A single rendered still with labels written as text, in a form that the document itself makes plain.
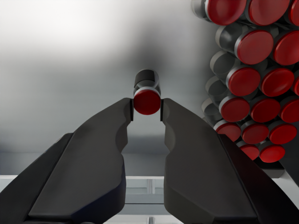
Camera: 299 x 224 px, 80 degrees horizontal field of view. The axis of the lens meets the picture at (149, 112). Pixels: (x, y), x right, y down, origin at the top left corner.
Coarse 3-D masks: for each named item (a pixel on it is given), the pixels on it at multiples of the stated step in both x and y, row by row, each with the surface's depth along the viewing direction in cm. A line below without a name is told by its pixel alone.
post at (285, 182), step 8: (280, 160) 22; (288, 160) 22; (296, 160) 22; (288, 168) 21; (296, 168) 21; (280, 176) 22; (288, 176) 21; (296, 176) 20; (280, 184) 22; (288, 184) 21; (296, 184) 20; (288, 192) 21; (296, 192) 19; (296, 200) 19
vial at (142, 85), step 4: (144, 68) 16; (148, 68) 16; (156, 72) 16; (156, 76) 15; (144, 80) 14; (148, 80) 14; (152, 80) 14; (156, 80) 14; (136, 84) 14; (140, 84) 14; (144, 84) 13; (148, 84) 13; (152, 84) 13; (156, 84) 14; (136, 88) 14; (140, 88) 13; (144, 88) 13; (148, 88) 13; (152, 88) 13; (156, 88) 14; (160, 88) 14; (136, 92) 13; (160, 92) 14; (160, 96) 14
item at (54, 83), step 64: (0, 0) 13; (64, 0) 13; (128, 0) 13; (0, 64) 16; (64, 64) 16; (128, 64) 16; (192, 64) 16; (0, 128) 20; (64, 128) 20; (128, 128) 20
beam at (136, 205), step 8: (128, 200) 99; (136, 200) 99; (144, 200) 99; (152, 200) 99; (160, 200) 99; (128, 208) 96; (136, 208) 96; (144, 208) 96; (152, 208) 96; (160, 208) 96; (120, 216) 94; (128, 216) 94; (136, 216) 94; (144, 216) 94; (152, 216) 94; (160, 216) 94; (168, 216) 94
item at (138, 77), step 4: (140, 72) 15; (144, 72) 15; (148, 72) 15; (152, 72) 15; (136, 76) 16; (140, 76) 15; (144, 76) 14; (148, 76) 14; (152, 76) 14; (136, 80) 15; (140, 80) 14
